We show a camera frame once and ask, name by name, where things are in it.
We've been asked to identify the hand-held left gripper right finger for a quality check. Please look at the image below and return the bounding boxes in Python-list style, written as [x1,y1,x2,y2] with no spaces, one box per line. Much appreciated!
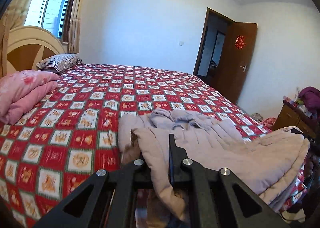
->
[169,134,291,228]

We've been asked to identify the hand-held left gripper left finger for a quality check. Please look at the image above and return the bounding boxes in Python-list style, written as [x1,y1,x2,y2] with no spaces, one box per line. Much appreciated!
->
[32,159,153,228]

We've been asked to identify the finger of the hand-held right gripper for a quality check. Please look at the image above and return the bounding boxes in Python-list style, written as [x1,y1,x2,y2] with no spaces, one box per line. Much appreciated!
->
[291,128,310,145]

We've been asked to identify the lilac quilted puffer jacket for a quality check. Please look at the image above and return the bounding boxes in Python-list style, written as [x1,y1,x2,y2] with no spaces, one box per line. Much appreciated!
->
[119,108,311,221]

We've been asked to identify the person's right hand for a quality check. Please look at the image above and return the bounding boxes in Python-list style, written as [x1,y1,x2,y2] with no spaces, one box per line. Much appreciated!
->
[307,155,320,179]

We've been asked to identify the wooden cabinet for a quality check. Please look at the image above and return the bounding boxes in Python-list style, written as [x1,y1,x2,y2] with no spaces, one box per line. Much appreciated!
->
[271,101,317,138]

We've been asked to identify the purple cloth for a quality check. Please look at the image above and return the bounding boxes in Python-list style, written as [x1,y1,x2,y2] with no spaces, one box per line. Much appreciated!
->
[299,86,320,114]

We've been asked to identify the brown wooden door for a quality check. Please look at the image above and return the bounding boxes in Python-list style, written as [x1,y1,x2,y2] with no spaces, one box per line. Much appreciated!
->
[217,22,258,105]

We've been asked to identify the red patterned bed cover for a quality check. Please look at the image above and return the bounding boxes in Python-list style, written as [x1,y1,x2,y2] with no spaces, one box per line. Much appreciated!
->
[0,63,310,228]

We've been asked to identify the red paper door decoration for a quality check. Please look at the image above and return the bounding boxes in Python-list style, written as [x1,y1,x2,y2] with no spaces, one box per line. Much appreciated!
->
[234,34,245,49]

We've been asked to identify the striped pillow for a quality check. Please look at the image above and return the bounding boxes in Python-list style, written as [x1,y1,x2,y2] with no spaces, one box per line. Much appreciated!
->
[36,54,83,73]

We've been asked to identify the folded pink quilt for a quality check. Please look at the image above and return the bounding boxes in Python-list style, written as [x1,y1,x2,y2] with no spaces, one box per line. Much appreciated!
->
[0,69,60,125]

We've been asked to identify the cream and wood headboard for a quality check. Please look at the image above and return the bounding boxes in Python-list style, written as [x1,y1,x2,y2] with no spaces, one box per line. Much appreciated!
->
[0,26,67,79]

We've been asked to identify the window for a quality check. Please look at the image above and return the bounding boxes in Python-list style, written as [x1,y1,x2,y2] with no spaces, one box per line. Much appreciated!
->
[24,0,75,40]

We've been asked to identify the brown door frame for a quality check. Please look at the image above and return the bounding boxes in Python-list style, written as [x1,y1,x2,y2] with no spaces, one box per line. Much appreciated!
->
[193,7,235,77]

